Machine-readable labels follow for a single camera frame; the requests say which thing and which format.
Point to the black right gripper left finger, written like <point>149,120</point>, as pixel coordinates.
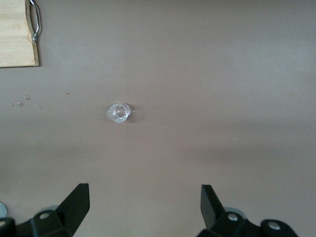
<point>74,205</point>

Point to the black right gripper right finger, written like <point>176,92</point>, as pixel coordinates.
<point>209,207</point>

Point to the clear glass measuring beaker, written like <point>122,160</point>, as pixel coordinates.
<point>118,113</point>

